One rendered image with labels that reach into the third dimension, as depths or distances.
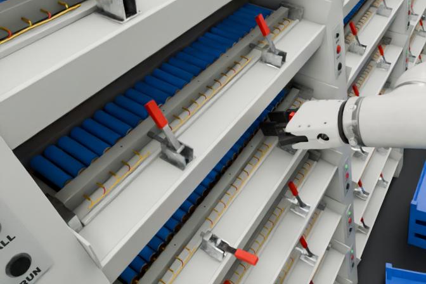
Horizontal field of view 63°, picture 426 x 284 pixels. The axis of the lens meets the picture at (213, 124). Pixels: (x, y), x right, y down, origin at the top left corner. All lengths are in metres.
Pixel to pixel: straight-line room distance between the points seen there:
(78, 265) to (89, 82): 0.17
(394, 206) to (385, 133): 1.26
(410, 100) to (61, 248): 0.48
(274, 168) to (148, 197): 0.33
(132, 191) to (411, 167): 1.71
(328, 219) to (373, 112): 0.58
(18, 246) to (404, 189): 1.74
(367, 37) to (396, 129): 0.62
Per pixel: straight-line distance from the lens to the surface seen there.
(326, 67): 0.81
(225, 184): 0.63
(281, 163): 0.71
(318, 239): 1.06
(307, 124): 0.62
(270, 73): 0.60
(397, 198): 1.85
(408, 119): 0.56
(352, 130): 0.59
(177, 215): 0.61
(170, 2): 0.39
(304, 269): 1.01
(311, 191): 0.91
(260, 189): 0.66
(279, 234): 0.83
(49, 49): 0.34
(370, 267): 1.62
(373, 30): 1.20
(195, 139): 0.48
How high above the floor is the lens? 1.36
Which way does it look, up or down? 33 degrees down
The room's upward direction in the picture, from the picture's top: 18 degrees counter-clockwise
